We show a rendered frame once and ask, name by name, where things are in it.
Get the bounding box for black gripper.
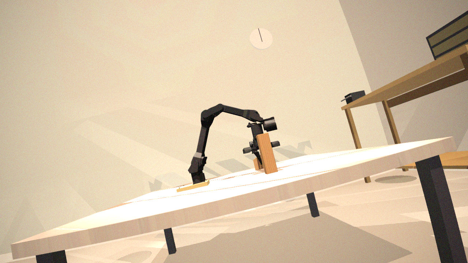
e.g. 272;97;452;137
243;133;280;165

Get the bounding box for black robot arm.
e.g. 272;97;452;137
188;103;277;185

